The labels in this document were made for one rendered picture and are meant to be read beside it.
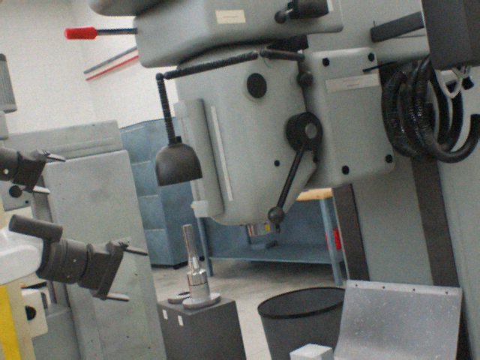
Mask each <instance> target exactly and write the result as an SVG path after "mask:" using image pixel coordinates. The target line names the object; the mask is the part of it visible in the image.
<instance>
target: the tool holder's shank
mask: <svg viewBox="0 0 480 360"><path fill-rule="evenodd" d="M181 228H182V232H183V236H184V243H185V247H186V251H187V260H188V269H190V271H191V272H198V271H200V267H202V265H201V262H200V259H199V257H198V253H197V246H196V242H195V238H194V232H193V228H192V224H187V225H184V226H181Z"/></svg>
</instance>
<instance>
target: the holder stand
mask: <svg viewBox="0 0 480 360"><path fill-rule="evenodd" d="M210 296H211V297H210V298H207V299H205V300H203V301H191V295H190V291H189V289H185V290H182V291H178V292H174V293H172V294H170V295H169V296H168V297H167V298H168V299H166V300H163V301H159V302H157V304H156V305H157V312H158V316H159V320H160V330H161V333H162V337H163V344H164V348H165V352H166V359H167V360H247V358H246V354H245V347H244V343H243V339H242V332H241V328H240V324H239V316H238V312H237V305H236V301H235V300H232V299H229V298H224V297H221V296H220V294H219V293H214V292H212V293H210Z"/></svg>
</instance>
